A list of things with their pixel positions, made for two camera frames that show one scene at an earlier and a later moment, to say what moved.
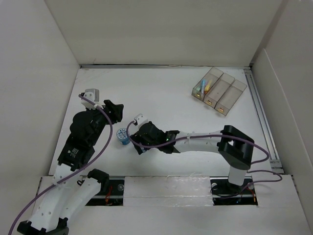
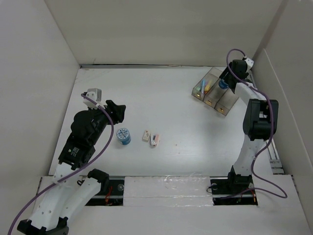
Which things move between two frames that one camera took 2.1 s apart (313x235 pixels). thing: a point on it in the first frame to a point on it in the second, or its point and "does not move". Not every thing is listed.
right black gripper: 137,138 to 225,75
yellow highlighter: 207,87 does not move
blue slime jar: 122,136 does not move
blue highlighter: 203,83 does not move
